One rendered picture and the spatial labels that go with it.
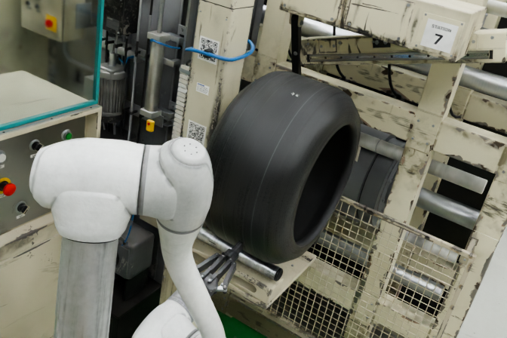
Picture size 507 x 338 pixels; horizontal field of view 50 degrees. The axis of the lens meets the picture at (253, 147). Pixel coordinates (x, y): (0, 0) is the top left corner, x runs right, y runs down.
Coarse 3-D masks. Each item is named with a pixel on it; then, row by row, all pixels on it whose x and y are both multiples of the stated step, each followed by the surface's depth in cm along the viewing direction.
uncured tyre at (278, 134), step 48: (240, 96) 163; (288, 96) 159; (336, 96) 163; (240, 144) 154; (288, 144) 150; (336, 144) 199; (240, 192) 154; (288, 192) 151; (336, 192) 193; (240, 240) 164; (288, 240) 162
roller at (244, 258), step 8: (200, 232) 186; (208, 232) 186; (208, 240) 185; (216, 240) 184; (216, 248) 184; (224, 248) 182; (240, 256) 179; (248, 256) 178; (248, 264) 178; (256, 264) 177; (264, 264) 176; (272, 264) 176; (264, 272) 176; (272, 272) 174; (280, 272) 175
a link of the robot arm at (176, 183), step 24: (168, 144) 97; (192, 144) 98; (144, 168) 96; (168, 168) 95; (192, 168) 95; (144, 192) 96; (168, 192) 97; (192, 192) 98; (168, 216) 101; (192, 216) 102
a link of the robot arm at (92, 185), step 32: (64, 160) 94; (96, 160) 95; (128, 160) 96; (32, 192) 96; (64, 192) 94; (96, 192) 94; (128, 192) 96; (64, 224) 96; (96, 224) 95; (64, 256) 99; (96, 256) 98; (64, 288) 99; (96, 288) 99; (64, 320) 99; (96, 320) 100
